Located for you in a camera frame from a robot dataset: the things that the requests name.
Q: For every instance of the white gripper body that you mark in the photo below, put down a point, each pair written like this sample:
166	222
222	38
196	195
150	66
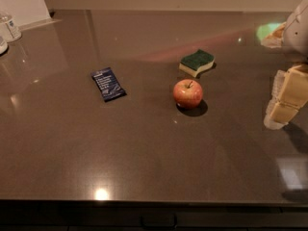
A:
296	33

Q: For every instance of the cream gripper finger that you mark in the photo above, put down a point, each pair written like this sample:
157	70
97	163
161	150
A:
275	117
294	93

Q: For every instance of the red apple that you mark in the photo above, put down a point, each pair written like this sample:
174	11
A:
187	94

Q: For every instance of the blue rxbar blueberry wrapper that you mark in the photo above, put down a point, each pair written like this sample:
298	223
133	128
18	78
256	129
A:
108	84

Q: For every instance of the chip bag in background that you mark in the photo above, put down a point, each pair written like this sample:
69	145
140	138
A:
275	38

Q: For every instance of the green and yellow sponge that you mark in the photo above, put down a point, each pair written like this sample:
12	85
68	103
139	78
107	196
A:
197	62

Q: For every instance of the white container at left edge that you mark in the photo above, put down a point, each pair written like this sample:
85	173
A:
3	46

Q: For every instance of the black drawer handle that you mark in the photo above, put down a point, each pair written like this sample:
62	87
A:
158	221

